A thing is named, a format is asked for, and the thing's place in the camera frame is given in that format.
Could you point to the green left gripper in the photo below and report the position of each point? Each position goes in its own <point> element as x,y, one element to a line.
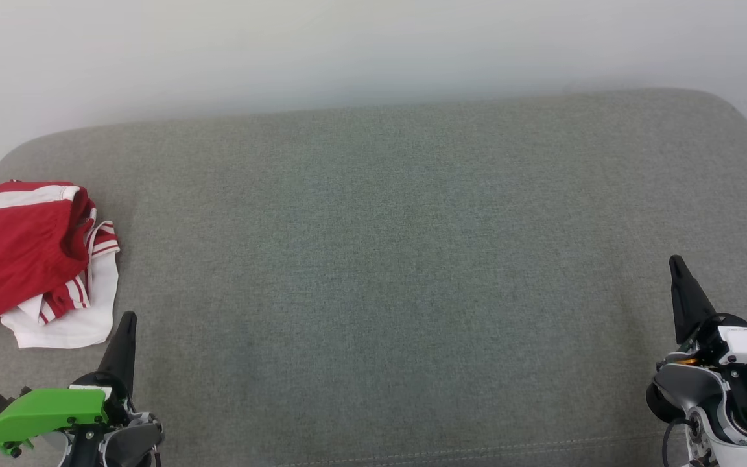
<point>49,408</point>

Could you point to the red basketball jersey white trim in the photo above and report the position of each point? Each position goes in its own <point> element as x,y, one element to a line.
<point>82,318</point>

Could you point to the red shorts white stripe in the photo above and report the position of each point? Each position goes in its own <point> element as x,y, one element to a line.
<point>10,253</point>

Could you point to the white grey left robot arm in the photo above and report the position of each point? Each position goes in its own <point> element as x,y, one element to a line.
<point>127,444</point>

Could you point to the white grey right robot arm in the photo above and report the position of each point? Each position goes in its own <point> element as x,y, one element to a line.
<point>704,389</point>

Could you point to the grey fabric sofa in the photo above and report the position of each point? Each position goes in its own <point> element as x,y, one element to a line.
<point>386,272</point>

